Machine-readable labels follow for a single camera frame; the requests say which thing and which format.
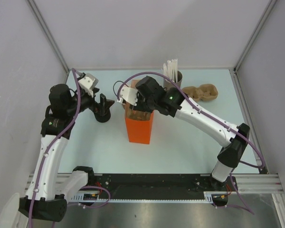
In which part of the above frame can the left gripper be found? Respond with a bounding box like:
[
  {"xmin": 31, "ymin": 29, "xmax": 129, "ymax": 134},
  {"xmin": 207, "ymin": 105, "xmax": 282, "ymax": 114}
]
[{"xmin": 66, "ymin": 87, "xmax": 114, "ymax": 116}]

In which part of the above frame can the orange paper bag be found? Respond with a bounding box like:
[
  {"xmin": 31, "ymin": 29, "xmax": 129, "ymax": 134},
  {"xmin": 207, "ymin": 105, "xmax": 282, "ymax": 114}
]
[{"xmin": 113, "ymin": 79, "xmax": 155, "ymax": 144}]

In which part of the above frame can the brown cardboard cup carrier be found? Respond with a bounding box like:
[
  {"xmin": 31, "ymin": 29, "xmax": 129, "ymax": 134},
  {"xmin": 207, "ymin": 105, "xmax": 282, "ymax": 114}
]
[{"xmin": 126, "ymin": 109, "xmax": 151, "ymax": 121}]

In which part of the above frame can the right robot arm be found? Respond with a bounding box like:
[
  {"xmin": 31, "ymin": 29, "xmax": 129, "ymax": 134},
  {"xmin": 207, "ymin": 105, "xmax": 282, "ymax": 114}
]
[{"xmin": 135, "ymin": 76, "xmax": 250, "ymax": 190}]

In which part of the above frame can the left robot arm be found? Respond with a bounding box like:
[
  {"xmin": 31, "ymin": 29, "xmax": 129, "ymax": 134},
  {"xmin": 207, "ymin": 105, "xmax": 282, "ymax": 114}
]
[{"xmin": 19, "ymin": 84, "xmax": 114, "ymax": 227}]

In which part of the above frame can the stack of black lids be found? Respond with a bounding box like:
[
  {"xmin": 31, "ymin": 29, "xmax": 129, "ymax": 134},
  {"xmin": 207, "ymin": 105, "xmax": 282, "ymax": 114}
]
[{"xmin": 94, "ymin": 111, "xmax": 111, "ymax": 123}]

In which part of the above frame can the grey cylindrical holder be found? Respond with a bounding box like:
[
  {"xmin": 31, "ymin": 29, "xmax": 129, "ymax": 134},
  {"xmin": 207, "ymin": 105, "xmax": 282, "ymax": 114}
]
[{"xmin": 163, "ymin": 70, "xmax": 183, "ymax": 90}]

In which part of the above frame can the remaining cardboard cup carrier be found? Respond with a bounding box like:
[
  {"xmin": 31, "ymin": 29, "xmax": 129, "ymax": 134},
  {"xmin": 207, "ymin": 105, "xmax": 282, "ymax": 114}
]
[{"xmin": 182, "ymin": 84, "xmax": 218, "ymax": 102}]

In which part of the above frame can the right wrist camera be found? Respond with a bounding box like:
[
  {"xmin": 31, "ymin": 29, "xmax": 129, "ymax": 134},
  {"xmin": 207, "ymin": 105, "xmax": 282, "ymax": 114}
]
[{"xmin": 117, "ymin": 86, "xmax": 138, "ymax": 106}]

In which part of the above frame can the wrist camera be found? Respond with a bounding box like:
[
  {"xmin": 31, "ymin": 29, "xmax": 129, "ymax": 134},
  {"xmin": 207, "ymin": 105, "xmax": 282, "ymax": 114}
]
[
  {"xmin": 78, "ymin": 73, "xmax": 99, "ymax": 97},
  {"xmin": 117, "ymin": 86, "xmax": 138, "ymax": 106}
]

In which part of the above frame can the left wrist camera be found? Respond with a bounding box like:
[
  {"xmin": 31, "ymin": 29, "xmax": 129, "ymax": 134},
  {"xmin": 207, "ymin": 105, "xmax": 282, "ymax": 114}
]
[{"xmin": 78, "ymin": 73, "xmax": 99, "ymax": 97}]

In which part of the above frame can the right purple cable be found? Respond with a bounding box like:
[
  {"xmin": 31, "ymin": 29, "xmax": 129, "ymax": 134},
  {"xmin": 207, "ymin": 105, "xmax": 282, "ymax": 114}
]
[{"xmin": 117, "ymin": 72, "xmax": 266, "ymax": 216}]

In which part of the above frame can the purple cable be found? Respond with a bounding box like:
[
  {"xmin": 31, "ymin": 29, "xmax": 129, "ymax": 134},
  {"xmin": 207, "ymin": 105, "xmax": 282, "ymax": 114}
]
[
  {"xmin": 27, "ymin": 68, "xmax": 83, "ymax": 228},
  {"xmin": 117, "ymin": 72, "xmax": 266, "ymax": 216}
]

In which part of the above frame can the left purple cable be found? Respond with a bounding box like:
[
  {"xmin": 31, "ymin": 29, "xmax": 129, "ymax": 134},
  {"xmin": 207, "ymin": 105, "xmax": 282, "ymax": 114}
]
[{"xmin": 27, "ymin": 68, "xmax": 83, "ymax": 228}]

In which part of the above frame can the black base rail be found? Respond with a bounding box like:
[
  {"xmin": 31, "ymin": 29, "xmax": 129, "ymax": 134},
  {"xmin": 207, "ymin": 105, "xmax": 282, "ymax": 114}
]
[{"xmin": 95, "ymin": 173, "xmax": 237, "ymax": 201}]

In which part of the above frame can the white slotted cable duct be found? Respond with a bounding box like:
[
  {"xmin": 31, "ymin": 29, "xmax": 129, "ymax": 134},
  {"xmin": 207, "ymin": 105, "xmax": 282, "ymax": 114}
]
[{"xmin": 34, "ymin": 191, "xmax": 228, "ymax": 204}]

